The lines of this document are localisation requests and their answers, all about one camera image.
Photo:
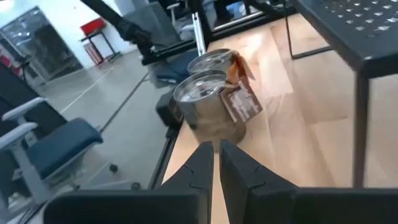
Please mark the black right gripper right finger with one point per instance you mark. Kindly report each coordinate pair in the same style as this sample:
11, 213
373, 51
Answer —
248, 186

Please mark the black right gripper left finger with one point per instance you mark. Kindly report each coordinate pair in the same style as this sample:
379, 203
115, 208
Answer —
196, 177

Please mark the brown scented candle hang tag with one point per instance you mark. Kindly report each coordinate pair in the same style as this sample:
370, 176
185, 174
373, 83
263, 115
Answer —
241, 104

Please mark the orange candle hang tag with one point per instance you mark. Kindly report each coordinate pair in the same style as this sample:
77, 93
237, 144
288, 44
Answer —
237, 67

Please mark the blue office chair grey back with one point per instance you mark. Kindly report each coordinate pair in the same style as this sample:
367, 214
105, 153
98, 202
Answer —
178, 67

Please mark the blue office chair white armrests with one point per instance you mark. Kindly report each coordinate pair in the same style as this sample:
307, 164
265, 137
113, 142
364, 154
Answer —
62, 143

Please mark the red topped black stand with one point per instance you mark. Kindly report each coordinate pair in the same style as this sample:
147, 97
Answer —
92, 25

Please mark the black perforated metal shelf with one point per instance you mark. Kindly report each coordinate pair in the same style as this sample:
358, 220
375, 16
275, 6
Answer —
357, 31

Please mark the glass door cabinet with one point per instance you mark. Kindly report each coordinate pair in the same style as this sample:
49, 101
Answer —
40, 46

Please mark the black table edge rail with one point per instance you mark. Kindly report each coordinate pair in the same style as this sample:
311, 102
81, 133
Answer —
161, 161

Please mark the black table end frame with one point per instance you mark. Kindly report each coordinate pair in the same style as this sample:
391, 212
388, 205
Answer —
174, 49

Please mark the silver aluminium frame post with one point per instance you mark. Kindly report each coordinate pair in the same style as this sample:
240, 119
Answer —
198, 34

